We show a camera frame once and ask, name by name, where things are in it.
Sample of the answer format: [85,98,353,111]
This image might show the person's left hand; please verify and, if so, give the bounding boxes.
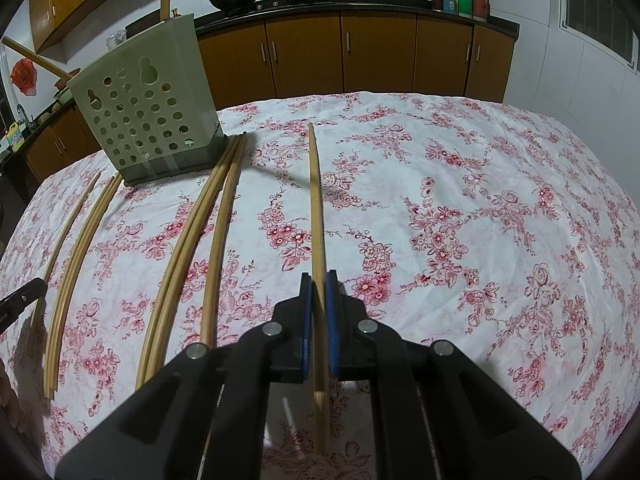
[0,360,23,433]

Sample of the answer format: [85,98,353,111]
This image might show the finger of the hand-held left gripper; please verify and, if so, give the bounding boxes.
[0,278,47,333]

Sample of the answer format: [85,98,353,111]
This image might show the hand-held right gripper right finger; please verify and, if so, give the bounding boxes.
[326,270,583,480]

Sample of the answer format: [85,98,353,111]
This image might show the black kitchen countertop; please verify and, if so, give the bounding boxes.
[0,0,521,171]

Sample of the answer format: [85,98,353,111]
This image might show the red plastic bag on wall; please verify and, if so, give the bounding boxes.
[10,57,38,96]

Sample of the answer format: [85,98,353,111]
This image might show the wooden chopstick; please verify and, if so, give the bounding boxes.
[49,174,123,400]
[200,132,249,361]
[136,137,241,388]
[43,176,118,400]
[145,135,246,386]
[307,122,331,456]
[27,172,101,358]

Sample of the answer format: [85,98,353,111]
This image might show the dark brown board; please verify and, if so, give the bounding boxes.
[125,14,163,36]

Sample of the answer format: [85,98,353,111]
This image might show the brown lower kitchen cabinets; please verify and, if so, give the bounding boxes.
[22,10,516,181]

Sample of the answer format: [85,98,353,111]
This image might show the stacked green and brown bowls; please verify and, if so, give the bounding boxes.
[52,70,83,111]

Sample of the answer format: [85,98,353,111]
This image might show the yellow dish soap bottle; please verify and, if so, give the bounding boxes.
[5,121,26,151]

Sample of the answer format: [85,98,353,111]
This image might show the floral red white tablecloth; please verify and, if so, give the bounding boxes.
[0,91,640,480]

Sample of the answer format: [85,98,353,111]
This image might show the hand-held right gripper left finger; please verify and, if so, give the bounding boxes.
[55,272,314,480]

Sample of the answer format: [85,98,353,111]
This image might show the barred window with white frame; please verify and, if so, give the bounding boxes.
[557,0,640,73]

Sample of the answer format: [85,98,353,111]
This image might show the white perforated utensil holder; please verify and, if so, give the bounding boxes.
[67,12,226,187]

